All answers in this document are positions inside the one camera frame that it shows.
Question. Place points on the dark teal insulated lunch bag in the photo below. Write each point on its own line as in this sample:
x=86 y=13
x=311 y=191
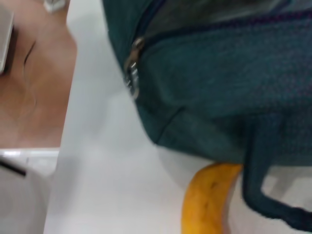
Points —
x=219 y=85

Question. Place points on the yellow banana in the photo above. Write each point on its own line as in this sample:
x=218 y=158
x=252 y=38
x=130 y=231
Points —
x=202 y=200

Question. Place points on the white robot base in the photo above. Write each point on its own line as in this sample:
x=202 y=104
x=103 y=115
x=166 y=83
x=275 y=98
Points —
x=22 y=195

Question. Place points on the grey metal block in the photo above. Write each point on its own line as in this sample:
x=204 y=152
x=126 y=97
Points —
x=6 y=41

